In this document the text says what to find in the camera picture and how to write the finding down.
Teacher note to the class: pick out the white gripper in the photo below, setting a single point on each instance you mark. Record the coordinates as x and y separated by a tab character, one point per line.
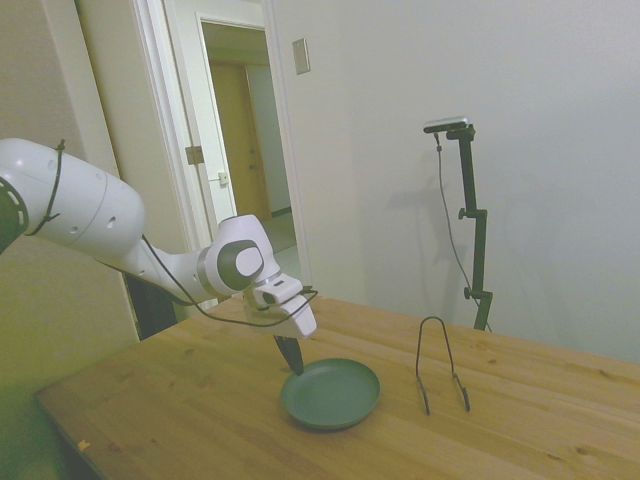
292	322

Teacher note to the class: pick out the teal round plate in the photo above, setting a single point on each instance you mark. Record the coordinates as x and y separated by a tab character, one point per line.
327	395

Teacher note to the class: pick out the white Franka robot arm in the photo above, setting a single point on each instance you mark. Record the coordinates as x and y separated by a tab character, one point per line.
100	210

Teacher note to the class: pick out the door latch plate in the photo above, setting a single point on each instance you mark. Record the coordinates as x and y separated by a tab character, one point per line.
223	178

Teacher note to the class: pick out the black tower heater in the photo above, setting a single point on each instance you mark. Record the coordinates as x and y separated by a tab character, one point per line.
155	312

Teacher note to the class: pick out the wooden hallway door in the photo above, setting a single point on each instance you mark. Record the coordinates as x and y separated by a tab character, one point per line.
240	145

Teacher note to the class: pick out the brass door hinge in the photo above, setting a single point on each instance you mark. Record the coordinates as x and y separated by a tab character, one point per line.
194	155

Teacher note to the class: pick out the white open door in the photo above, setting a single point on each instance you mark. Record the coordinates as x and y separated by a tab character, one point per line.
190	100

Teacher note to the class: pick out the camera on black stand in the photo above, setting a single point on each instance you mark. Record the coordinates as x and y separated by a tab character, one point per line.
443	195

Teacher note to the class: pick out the black camera stand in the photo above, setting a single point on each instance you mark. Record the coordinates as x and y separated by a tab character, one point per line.
470	190

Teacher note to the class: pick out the grey exterior camera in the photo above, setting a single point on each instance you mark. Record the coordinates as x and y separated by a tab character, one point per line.
446	124

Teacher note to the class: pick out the beige wall switch plate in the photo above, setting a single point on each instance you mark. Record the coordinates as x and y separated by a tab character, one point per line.
301	56

